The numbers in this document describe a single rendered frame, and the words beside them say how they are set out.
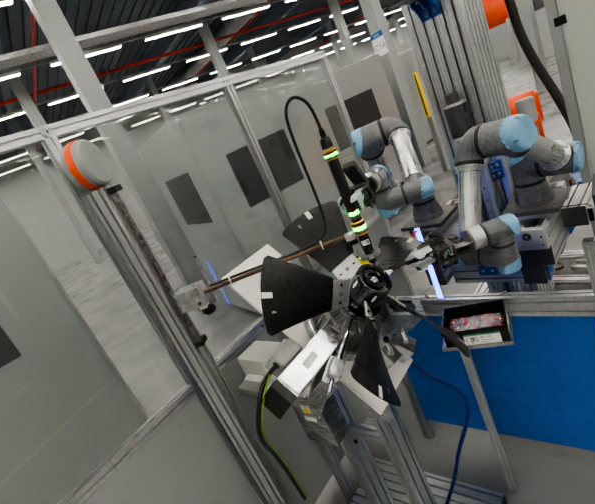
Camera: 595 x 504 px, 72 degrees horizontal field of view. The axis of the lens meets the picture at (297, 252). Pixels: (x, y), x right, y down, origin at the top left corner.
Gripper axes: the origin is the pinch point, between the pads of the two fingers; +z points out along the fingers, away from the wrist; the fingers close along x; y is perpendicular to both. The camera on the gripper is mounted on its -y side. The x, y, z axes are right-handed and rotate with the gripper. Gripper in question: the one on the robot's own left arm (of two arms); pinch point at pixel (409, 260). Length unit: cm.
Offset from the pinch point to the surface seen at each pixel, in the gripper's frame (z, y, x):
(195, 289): 70, 3, -22
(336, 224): 17.9, -6.5, -19.9
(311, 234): 27.1, -6.1, -20.2
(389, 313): 12.9, 7.4, 11.9
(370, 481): 47, 7, 89
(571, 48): -130, -116, -18
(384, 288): 11.4, 15.8, -3.2
